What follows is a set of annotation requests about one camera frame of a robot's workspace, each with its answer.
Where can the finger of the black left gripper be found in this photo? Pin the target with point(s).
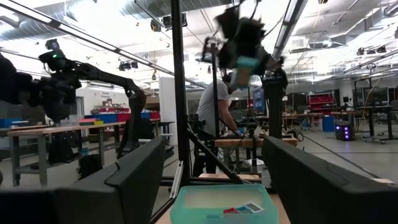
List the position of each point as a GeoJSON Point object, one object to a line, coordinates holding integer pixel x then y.
{"type": "Point", "coordinates": [264, 63]}
{"type": "Point", "coordinates": [228, 59]}

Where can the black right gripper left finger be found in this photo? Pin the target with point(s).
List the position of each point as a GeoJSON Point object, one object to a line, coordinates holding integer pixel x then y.
{"type": "Point", "coordinates": [93, 202]}

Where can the ceiling light strip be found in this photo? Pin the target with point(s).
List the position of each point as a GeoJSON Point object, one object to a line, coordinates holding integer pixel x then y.
{"type": "Point", "coordinates": [290, 15]}

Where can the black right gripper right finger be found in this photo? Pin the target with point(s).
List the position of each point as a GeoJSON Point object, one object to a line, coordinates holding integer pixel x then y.
{"type": "Point", "coordinates": [326, 196]}

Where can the black desk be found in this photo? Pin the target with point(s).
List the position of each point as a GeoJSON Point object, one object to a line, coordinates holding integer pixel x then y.
{"type": "Point", "coordinates": [373, 108]}

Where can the white framed case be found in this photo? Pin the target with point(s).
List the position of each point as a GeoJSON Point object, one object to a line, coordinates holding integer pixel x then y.
{"type": "Point", "coordinates": [254, 207]}

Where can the black background robot arm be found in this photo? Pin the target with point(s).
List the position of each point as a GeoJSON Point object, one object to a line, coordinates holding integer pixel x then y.
{"type": "Point", "coordinates": [102, 76]}

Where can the red box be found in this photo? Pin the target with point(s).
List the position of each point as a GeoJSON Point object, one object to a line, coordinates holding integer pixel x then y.
{"type": "Point", "coordinates": [230, 211]}

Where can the blue barrel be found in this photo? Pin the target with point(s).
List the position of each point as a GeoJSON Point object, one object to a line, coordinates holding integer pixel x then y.
{"type": "Point", "coordinates": [328, 124]}

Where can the black device with purple lights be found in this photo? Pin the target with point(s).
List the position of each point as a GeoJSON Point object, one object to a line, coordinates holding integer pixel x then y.
{"type": "Point", "coordinates": [342, 130]}

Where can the wooden workbench with metal legs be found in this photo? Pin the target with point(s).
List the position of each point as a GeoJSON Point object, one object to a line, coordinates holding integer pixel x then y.
{"type": "Point", "coordinates": [242, 142]}
{"type": "Point", "coordinates": [62, 128]}

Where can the black aluminium table frame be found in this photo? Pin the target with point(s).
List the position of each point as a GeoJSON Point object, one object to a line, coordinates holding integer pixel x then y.
{"type": "Point", "coordinates": [180, 93]}

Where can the black backpack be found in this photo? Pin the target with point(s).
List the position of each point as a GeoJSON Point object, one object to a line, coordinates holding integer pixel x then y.
{"type": "Point", "coordinates": [90, 166]}

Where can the person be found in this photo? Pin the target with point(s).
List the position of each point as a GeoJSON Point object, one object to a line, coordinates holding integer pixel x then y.
{"type": "Point", "coordinates": [213, 102]}

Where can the teal translucent plastic bin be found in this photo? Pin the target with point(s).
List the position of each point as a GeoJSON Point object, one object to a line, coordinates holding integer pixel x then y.
{"type": "Point", "coordinates": [192, 214]}

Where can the blue banner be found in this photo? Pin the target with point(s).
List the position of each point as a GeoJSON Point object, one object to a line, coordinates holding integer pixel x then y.
{"type": "Point", "coordinates": [259, 99]}

